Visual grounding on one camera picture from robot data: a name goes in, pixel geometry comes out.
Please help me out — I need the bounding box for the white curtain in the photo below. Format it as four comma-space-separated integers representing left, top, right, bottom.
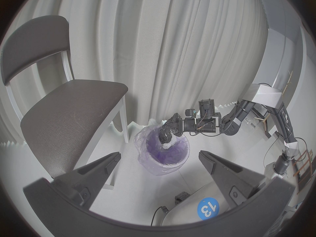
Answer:
151, 0, 269, 124
0, 0, 174, 147

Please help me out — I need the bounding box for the white trash bin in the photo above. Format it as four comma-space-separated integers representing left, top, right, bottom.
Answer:
138, 127, 191, 177

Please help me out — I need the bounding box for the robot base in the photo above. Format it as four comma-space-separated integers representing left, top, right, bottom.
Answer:
160, 162, 295, 228

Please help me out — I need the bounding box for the clear printed wrapper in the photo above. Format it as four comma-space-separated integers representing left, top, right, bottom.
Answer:
162, 137, 177, 149

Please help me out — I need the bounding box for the purple plastic bag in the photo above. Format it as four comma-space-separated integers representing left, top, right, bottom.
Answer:
133, 125, 191, 177

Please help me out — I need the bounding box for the grey padded white chair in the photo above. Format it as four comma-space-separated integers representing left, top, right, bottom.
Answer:
1, 15, 130, 191

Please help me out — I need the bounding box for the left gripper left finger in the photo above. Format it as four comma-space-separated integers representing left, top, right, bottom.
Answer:
51, 152, 122, 208

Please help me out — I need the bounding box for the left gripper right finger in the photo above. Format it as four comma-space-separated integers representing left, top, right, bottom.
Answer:
199, 150, 266, 208

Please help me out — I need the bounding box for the black cable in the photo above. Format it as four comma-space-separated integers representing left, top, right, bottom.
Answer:
151, 206, 169, 228

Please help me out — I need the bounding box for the black plastic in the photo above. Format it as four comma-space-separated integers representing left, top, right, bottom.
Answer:
158, 113, 184, 144

